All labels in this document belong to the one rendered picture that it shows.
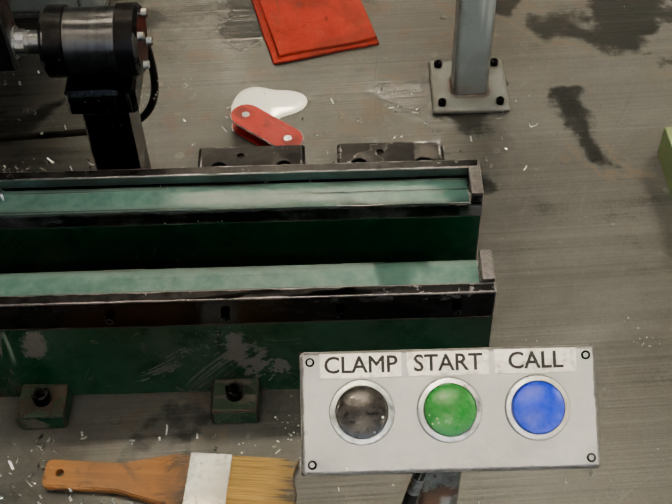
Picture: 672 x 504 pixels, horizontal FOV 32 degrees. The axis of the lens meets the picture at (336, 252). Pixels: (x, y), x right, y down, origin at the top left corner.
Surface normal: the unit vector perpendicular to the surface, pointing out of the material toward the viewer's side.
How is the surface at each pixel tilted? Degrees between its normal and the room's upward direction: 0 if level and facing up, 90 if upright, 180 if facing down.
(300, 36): 2
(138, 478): 0
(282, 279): 0
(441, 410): 32
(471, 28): 90
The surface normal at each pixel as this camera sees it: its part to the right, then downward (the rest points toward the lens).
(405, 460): -0.01, -0.14
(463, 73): 0.02, 0.77
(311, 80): -0.02, -0.64
